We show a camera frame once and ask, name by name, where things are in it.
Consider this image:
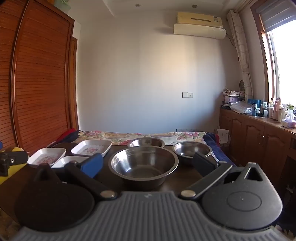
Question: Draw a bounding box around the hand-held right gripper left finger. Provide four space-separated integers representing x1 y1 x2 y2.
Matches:
33 153 118 201

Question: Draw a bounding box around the clear plastic bag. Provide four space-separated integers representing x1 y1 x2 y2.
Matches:
230 100 252 114

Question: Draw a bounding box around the wooden door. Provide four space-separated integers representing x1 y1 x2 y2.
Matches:
69 37 80 130

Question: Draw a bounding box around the medium steel bowl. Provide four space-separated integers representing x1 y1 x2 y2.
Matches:
127 137 165 149

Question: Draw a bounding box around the window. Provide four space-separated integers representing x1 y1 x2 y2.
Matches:
251 0 296 102

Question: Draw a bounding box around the large steel bowl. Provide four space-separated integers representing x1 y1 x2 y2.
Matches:
108 146 179 192

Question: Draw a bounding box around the blue blanket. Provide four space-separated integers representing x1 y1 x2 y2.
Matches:
203 133 235 166

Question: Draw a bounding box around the wooden cabinet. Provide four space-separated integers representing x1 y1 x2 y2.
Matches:
218 108 296 193

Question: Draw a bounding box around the pink bottle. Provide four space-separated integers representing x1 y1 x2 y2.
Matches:
274 97 282 120

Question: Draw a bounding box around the yellow cloth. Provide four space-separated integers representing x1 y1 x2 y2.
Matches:
0 146 26 184

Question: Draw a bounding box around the small steel bowl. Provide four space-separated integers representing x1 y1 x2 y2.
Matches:
172 142 213 165

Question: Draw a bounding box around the tissue box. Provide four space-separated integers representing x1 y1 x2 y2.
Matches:
282 113 296 128

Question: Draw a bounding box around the wooden louvered wardrobe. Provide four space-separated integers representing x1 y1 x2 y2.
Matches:
0 0 80 156

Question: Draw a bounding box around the red cloth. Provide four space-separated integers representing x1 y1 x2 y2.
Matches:
47 128 80 147

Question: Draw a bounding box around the grey window blind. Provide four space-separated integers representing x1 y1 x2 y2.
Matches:
255 0 296 33

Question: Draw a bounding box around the green storage box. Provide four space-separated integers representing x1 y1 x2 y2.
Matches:
53 0 71 12

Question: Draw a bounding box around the floral blanket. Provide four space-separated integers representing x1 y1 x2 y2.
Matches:
77 130 207 146

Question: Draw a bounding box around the wall air conditioner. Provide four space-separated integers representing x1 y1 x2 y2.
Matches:
173 11 226 40

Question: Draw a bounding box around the white floral rectangular plate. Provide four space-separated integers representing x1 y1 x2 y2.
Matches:
71 139 113 158
27 148 66 168
51 156 89 169

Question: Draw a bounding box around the patterned curtain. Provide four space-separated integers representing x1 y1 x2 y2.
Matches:
227 10 254 100

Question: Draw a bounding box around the white paper bag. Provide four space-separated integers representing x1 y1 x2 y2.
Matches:
216 128 229 144

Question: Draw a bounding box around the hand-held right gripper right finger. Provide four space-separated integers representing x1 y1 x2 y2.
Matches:
179 152 264 200

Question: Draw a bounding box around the stack of newspapers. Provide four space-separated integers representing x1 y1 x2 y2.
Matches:
222 88 245 96

